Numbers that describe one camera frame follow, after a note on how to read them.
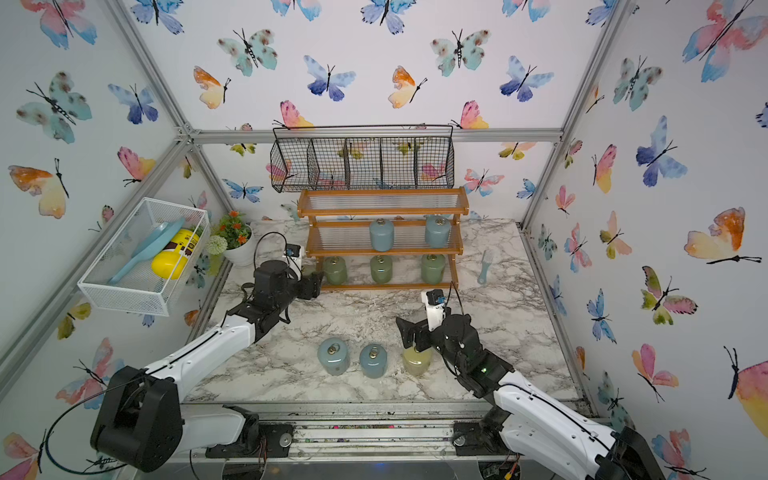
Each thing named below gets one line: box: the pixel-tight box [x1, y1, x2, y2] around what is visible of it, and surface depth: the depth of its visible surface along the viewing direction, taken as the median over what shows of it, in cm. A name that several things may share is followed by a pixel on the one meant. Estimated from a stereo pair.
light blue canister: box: [317, 337, 350, 376], surface depth 82 cm
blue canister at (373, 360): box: [360, 344, 388, 379], surface depth 82 cm
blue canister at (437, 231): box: [425, 215, 451, 249], surface depth 93 cm
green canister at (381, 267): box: [370, 255, 393, 284], surface depth 101 cm
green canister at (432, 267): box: [421, 254, 446, 285], surface depth 101 cm
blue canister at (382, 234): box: [370, 218, 395, 252], surface depth 92 cm
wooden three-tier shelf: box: [297, 186, 469, 290], surface depth 103 cm
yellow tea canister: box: [403, 346, 433, 376], surface depth 82 cm
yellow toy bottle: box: [151, 228, 200, 281], surface depth 72 cm
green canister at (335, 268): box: [323, 256, 347, 286], surface depth 100 cm
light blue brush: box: [477, 249, 494, 285], surface depth 113 cm
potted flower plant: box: [207, 211, 254, 267], surface depth 103 cm
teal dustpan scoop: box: [108, 218, 186, 285], surface depth 70 cm
